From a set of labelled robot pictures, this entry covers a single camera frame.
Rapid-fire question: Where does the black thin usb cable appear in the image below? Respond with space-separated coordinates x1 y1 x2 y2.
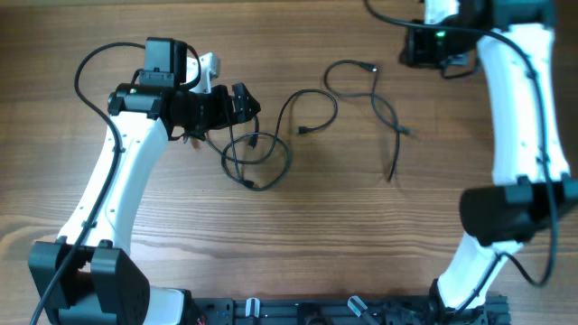
219 88 339 192

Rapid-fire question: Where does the black cable with silver tip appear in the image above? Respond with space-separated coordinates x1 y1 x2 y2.
322 59 413 183

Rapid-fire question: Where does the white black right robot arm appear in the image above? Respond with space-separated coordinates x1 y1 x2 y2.
406 1 577 317

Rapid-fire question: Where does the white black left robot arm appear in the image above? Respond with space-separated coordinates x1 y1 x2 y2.
28 37 260 324

